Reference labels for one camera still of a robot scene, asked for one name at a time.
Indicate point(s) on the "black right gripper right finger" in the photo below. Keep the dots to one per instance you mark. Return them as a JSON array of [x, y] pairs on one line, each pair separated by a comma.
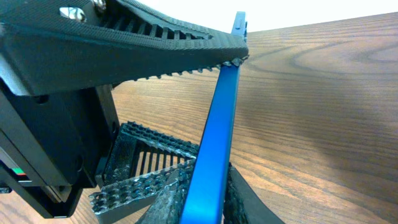
[[242, 205]]

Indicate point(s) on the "blue Galaxy smartphone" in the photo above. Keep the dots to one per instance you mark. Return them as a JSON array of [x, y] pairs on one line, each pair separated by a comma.
[[205, 198]]

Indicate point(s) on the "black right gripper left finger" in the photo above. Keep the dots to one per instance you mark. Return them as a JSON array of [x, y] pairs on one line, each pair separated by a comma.
[[169, 202]]

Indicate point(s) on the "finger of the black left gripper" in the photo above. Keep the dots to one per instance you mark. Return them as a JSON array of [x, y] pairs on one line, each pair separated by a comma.
[[136, 170], [53, 46]]

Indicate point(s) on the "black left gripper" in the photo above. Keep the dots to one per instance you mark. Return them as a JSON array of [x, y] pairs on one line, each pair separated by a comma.
[[52, 146]]

